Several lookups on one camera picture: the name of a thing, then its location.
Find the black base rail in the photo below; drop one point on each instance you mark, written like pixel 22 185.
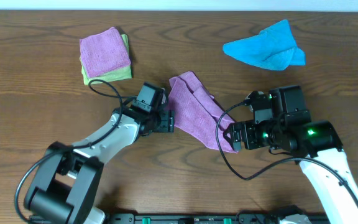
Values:
pixel 291 214

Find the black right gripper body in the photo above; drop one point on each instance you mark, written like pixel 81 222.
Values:
pixel 237 135

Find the folded green cloth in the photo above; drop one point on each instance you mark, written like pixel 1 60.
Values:
pixel 121 74

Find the purple microfiber cloth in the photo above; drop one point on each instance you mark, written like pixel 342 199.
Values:
pixel 197 113

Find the blue microfiber cloth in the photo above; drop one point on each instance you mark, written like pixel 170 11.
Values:
pixel 274 48

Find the folded purple cloth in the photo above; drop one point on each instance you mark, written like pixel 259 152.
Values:
pixel 103 53

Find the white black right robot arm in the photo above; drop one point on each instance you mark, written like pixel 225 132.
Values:
pixel 318 151

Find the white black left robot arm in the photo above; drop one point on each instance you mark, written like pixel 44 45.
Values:
pixel 65 184

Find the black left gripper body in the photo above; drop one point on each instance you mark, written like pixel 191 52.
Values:
pixel 169 121

